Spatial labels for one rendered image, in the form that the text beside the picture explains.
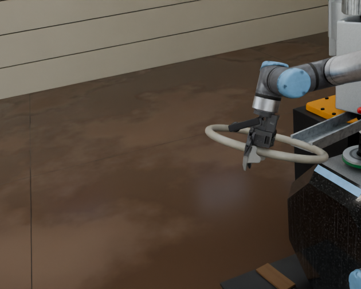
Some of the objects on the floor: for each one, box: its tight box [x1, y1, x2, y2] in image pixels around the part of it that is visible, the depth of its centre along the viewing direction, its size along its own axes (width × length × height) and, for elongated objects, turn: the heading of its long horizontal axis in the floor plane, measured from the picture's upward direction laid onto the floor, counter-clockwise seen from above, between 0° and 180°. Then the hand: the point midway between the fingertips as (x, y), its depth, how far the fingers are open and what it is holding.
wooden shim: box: [256, 263, 296, 289], centre depth 278 cm, size 25×10×2 cm, turn 47°
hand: (246, 165), depth 160 cm, fingers closed on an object, 5 cm apart
